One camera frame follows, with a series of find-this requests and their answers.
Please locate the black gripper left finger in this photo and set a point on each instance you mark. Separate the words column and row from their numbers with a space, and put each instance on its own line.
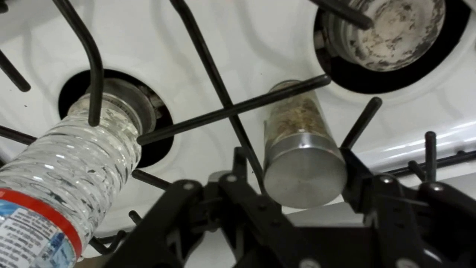
column 198, row 213

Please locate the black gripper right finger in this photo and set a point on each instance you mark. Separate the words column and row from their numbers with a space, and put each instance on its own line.
column 421, row 223

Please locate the glass jar with metal lid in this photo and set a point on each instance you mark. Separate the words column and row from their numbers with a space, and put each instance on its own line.
column 303, row 168

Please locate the steel stove burner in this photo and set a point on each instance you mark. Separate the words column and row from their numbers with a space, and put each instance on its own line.
column 395, row 29
column 148, row 104

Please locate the black stove grate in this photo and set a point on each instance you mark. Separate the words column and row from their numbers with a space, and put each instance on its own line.
column 217, row 85

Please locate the white gas stove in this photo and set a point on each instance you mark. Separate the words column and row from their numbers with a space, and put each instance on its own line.
column 257, row 44

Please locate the clear plastic water bottle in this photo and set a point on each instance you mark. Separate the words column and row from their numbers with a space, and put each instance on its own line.
column 64, row 172

